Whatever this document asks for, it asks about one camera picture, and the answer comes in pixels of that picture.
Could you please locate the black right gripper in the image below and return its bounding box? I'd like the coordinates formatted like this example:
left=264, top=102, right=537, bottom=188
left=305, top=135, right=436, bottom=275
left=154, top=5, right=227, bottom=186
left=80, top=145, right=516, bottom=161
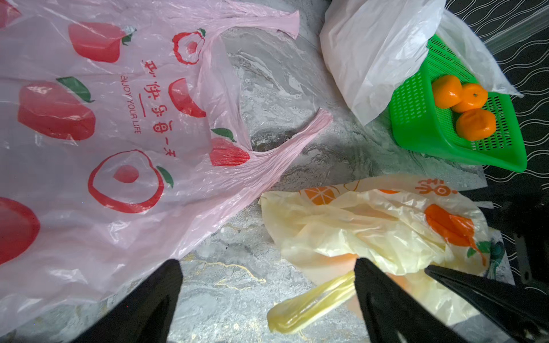
left=425, top=184, right=548, bottom=342

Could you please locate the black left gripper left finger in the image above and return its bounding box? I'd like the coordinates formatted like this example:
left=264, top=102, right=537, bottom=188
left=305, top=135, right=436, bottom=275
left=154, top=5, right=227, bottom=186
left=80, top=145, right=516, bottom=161
left=74, top=260, right=183, bottom=342

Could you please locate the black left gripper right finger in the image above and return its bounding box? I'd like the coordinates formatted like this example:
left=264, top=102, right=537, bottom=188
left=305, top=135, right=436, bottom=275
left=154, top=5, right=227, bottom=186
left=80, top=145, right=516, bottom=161
left=354, top=258, right=465, bottom=342

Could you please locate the yellow plastic bag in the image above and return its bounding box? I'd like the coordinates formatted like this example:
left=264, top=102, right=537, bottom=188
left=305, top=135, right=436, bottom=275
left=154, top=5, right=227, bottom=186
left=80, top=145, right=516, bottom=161
left=260, top=174, right=506, bottom=334

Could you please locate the pink plastic bag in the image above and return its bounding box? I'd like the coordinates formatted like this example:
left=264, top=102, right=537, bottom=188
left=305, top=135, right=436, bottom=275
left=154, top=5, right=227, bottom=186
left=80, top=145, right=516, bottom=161
left=1, top=1, right=333, bottom=334

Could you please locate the orange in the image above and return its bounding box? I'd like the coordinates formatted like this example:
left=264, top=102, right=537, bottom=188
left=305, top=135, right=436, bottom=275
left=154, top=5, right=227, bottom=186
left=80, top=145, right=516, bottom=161
left=431, top=75, right=463, bottom=109
left=451, top=83, right=488, bottom=113
left=455, top=109, right=497, bottom=141

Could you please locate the white plastic bag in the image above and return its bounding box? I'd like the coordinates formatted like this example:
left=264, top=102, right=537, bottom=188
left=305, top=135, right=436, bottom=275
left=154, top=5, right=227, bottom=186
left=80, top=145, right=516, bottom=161
left=320, top=0, right=520, bottom=126

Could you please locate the green plastic basket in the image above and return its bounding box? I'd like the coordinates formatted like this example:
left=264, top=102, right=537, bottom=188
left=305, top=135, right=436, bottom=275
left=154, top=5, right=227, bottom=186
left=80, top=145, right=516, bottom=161
left=388, top=36, right=528, bottom=172

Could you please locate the aluminium corner post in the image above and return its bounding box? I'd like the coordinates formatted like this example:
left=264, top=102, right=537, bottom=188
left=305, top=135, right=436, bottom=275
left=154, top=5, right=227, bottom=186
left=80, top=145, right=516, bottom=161
left=484, top=6, right=549, bottom=54

